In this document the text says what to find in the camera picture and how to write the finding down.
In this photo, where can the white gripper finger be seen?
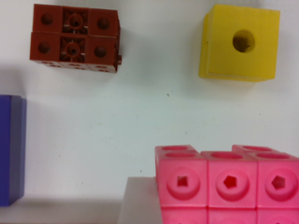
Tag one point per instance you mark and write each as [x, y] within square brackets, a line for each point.
[140, 204]

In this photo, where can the pink linking cube block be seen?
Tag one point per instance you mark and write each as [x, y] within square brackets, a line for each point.
[246, 185]

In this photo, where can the purple wooden block with hole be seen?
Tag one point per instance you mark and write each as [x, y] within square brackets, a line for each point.
[12, 148]

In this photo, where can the brown linking cube block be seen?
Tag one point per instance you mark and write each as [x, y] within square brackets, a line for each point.
[76, 38]

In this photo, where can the yellow wooden block with hole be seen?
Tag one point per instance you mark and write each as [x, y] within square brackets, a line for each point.
[240, 43]

